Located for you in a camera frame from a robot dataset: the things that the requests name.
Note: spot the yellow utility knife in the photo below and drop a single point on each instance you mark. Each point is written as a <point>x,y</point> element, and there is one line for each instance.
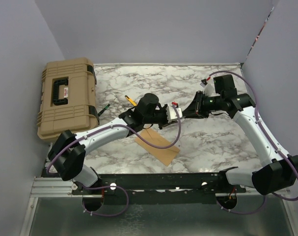
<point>130,100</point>

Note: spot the aluminium frame rail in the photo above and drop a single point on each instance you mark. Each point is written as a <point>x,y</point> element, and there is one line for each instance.
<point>52,187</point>

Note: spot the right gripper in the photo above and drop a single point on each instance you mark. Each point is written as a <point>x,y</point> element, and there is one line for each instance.
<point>195,109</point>

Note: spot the green black pen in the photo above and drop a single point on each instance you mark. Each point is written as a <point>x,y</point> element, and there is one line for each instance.
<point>104,109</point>

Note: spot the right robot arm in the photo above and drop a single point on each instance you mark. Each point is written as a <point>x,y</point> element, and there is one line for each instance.
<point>279,169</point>

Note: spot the tan plastic tool case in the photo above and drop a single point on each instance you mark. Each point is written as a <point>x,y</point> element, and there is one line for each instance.
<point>68,100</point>

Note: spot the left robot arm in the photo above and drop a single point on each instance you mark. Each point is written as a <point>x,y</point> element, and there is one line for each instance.
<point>68,153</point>

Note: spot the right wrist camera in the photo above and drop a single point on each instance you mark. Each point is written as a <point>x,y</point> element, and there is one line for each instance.
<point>208,89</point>

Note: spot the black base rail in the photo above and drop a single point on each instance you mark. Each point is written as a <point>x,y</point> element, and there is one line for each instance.
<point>160,189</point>

